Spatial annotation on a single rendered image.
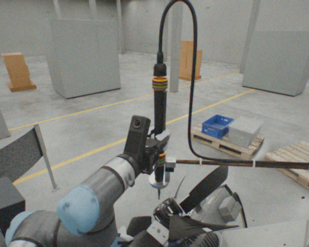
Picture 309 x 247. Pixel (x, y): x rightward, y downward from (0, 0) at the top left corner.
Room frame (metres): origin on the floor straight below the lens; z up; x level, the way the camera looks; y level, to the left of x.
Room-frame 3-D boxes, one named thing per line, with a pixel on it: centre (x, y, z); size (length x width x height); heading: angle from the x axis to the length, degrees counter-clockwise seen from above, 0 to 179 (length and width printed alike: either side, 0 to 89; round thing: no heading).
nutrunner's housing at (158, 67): (0.52, -0.01, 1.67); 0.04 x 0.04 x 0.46
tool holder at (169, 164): (0.52, -0.02, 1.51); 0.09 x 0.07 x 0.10; 86
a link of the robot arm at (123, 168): (0.34, 0.08, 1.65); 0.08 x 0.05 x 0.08; 61
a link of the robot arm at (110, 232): (0.27, 0.14, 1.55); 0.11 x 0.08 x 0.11; 88
